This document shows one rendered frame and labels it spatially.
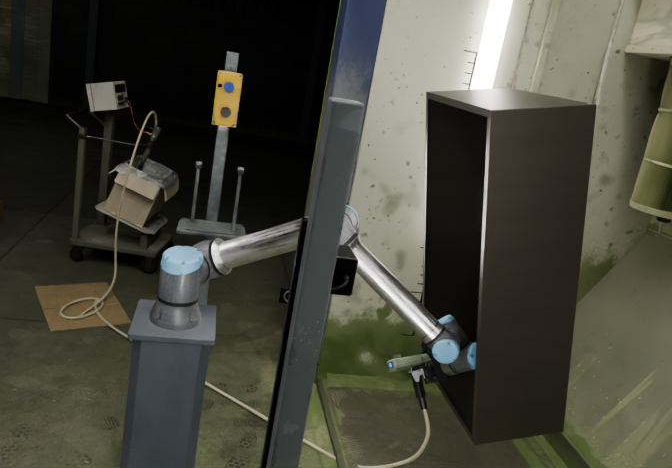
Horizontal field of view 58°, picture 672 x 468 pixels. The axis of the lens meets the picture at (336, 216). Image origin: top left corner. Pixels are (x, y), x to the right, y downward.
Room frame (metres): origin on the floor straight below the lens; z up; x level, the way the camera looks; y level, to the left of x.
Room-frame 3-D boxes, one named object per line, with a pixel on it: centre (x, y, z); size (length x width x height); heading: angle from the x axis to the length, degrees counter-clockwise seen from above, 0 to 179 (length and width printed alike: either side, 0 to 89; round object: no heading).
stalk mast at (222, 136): (2.99, 0.63, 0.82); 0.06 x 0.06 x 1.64; 13
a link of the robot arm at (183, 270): (2.12, 0.53, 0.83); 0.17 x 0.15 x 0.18; 168
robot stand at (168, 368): (2.11, 0.54, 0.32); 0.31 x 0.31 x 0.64; 13
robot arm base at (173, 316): (2.11, 0.54, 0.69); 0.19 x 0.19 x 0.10
